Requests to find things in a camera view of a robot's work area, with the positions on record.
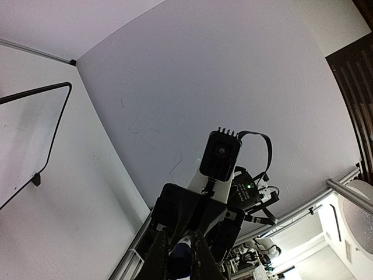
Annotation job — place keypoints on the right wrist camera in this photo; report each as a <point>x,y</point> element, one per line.
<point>220,155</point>

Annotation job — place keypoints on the white whiteboard with black frame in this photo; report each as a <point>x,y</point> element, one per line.
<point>29,125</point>

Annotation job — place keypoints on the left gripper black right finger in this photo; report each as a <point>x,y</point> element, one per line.
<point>203,263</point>

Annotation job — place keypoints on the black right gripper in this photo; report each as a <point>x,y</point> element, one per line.
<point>180,211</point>

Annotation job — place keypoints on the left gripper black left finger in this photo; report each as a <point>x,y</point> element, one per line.
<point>155,265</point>

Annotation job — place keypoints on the aluminium table edge rail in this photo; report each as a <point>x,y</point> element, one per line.
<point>33,51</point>

